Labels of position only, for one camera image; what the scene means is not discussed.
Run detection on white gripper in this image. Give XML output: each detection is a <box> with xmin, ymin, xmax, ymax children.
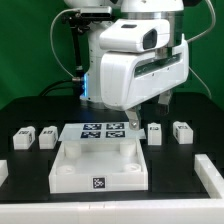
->
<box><xmin>100</xmin><ymin>37</ymin><xmax>189</xmax><ymax>130</ymax></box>

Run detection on grey camera cable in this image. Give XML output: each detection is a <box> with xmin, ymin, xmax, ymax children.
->
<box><xmin>49</xmin><ymin>7</ymin><xmax>83</xmax><ymax>81</ymax></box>

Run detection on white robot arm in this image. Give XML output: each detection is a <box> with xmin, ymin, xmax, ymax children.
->
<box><xmin>64</xmin><ymin>0</ymin><xmax>189</xmax><ymax>130</ymax></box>

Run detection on sheet with fiducial markers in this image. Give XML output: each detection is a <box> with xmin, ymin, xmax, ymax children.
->
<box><xmin>59</xmin><ymin>122</ymin><xmax>146</xmax><ymax>141</ymax></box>

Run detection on white square tabletop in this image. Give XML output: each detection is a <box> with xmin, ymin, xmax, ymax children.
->
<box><xmin>49</xmin><ymin>139</ymin><xmax>148</xmax><ymax>194</ymax></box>

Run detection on white right obstacle wall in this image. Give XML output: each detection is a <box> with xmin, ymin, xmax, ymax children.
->
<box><xmin>194</xmin><ymin>154</ymin><xmax>224</xmax><ymax>200</ymax></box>

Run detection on black base cables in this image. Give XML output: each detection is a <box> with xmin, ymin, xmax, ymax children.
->
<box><xmin>39</xmin><ymin>78</ymin><xmax>84</xmax><ymax>98</ymax></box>

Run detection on grey camera on mount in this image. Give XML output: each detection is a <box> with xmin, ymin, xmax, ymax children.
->
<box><xmin>80</xmin><ymin>6</ymin><xmax>112</xmax><ymax>19</ymax></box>

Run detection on white left obstacle block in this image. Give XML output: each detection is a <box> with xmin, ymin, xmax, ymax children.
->
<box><xmin>0</xmin><ymin>160</ymin><xmax>8</xmax><ymax>187</ymax></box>

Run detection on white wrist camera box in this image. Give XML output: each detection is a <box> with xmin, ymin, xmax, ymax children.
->
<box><xmin>99</xmin><ymin>19</ymin><xmax>170</xmax><ymax>53</ymax></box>

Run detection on white front obstacle wall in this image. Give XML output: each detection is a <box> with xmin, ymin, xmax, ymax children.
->
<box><xmin>0</xmin><ymin>199</ymin><xmax>224</xmax><ymax>224</ymax></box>

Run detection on white obstacle wall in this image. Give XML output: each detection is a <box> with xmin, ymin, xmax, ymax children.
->
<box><xmin>194</xmin><ymin>154</ymin><xmax>224</xmax><ymax>200</ymax></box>
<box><xmin>0</xmin><ymin>199</ymin><xmax>224</xmax><ymax>224</ymax></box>

